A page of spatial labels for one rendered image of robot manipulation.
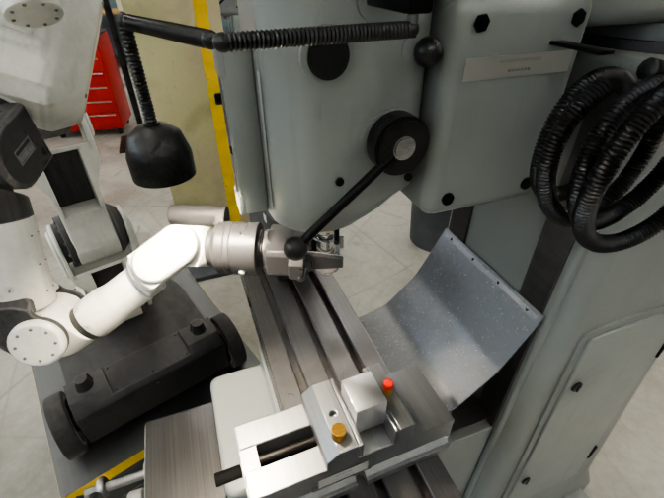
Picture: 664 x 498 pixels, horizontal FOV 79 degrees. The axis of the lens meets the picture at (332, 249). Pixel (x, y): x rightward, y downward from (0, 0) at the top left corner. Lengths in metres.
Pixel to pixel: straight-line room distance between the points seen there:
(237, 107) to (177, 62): 1.76
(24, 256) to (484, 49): 0.68
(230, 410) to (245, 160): 0.60
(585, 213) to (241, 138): 0.39
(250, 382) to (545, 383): 0.64
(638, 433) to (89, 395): 2.10
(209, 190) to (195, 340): 1.26
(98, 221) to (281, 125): 0.81
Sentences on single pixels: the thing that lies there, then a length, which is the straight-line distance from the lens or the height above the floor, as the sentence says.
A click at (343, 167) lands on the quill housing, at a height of 1.43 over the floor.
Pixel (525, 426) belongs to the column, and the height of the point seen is 0.77.
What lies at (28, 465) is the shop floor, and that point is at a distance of 2.17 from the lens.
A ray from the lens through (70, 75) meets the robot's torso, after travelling 0.77.
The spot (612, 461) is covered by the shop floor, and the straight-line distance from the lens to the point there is 2.13.
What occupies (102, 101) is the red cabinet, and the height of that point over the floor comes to 0.39.
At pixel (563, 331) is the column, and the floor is 1.07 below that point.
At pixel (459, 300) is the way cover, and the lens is 0.95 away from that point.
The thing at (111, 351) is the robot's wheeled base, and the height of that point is 0.57.
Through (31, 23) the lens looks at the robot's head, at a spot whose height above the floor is 1.56.
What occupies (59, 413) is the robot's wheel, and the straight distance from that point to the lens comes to 1.44.
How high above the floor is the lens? 1.63
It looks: 36 degrees down
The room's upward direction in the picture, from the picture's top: straight up
